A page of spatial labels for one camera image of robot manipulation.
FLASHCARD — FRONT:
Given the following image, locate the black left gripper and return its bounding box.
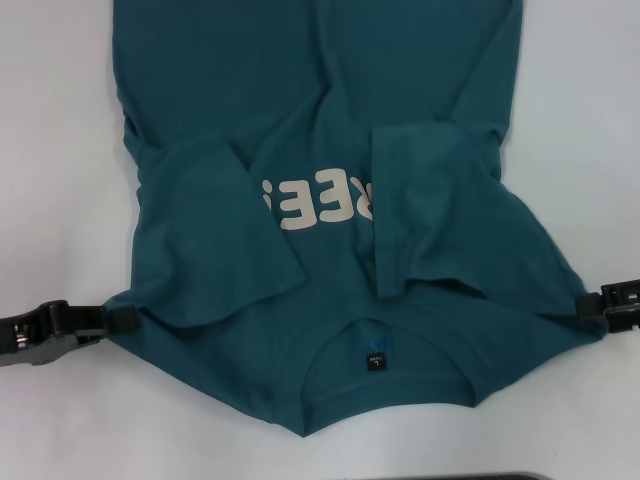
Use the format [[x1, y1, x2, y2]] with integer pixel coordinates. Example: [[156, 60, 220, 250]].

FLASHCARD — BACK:
[[0, 298, 144, 370]]

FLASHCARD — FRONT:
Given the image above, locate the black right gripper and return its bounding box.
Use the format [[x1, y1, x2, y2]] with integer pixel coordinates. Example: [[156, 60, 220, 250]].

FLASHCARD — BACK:
[[574, 281, 640, 335]]

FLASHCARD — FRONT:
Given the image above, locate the teal t-shirt with beige letters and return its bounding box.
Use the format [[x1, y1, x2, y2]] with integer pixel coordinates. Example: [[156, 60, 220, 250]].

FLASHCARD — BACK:
[[99, 0, 609, 441]]

